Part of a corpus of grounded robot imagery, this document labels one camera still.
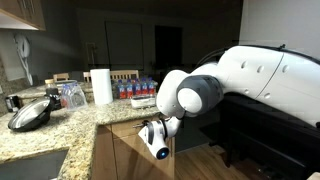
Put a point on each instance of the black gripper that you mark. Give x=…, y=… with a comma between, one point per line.
x=144, y=123

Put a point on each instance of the light wooden drawer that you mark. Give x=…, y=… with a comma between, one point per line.
x=123, y=128

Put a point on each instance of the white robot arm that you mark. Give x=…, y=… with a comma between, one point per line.
x=266, y=76

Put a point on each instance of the white lidded plastic container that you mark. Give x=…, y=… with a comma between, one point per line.
x=143, y=102

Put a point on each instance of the water bottle red blue label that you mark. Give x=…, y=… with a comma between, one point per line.
x=152, y=87
x=129, y=90
x=137, y=88
x=144, y=88
x=121, y=90

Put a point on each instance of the light wooden cabinet door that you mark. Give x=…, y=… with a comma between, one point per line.
x=130, y=160

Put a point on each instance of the white paper towel roll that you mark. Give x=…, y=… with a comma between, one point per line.
x=101, y=86

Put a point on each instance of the clear plastic bottle bag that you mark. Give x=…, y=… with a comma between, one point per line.
x=75, y=98

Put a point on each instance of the grey interior door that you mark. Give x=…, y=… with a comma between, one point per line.
x=124, y=46

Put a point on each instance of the narrow wooden chair back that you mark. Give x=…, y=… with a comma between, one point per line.
x=61, y=77

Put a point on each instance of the dark jar with tan lid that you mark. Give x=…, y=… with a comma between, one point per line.
x=51, y=91

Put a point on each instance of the black furniture unit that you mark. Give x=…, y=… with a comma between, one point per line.
x=266, y=133

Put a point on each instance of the dark countertop sink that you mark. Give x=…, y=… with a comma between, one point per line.
x=30, y=166

